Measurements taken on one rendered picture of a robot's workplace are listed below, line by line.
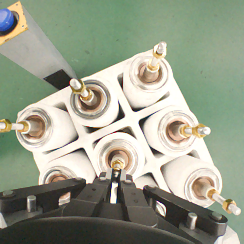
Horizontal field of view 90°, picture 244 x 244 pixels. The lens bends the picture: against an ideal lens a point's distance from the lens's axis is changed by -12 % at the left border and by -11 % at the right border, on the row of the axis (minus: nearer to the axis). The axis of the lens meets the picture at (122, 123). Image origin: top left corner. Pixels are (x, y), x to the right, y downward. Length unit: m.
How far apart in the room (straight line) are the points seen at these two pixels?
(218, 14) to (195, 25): 0.15
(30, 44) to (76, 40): 0.35
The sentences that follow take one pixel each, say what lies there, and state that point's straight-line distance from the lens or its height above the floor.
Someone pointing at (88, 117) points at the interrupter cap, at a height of 0.25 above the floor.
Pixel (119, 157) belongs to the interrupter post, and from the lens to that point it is 0.22.
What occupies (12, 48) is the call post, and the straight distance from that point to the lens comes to 0.31.
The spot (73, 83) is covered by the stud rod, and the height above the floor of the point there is 0.34.
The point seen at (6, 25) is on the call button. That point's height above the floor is 0.32.
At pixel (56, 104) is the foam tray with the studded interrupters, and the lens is 0.37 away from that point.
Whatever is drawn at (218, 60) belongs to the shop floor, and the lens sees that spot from 0.70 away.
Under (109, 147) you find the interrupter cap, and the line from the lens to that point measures 0.24.
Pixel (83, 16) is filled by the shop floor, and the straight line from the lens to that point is 0.70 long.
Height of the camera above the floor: 0.49
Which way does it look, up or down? 87 degrees down
